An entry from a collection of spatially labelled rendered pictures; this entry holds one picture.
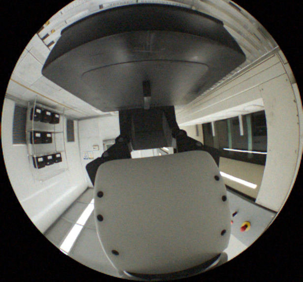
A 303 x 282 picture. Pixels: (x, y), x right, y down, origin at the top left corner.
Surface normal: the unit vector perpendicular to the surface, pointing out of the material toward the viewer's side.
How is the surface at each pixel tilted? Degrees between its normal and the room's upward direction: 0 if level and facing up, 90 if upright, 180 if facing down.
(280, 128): 90
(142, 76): 0
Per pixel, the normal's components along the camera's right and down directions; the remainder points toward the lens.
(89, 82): 0.11, 0.99
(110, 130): 0.11, -0.06
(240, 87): -0.99, 0.10
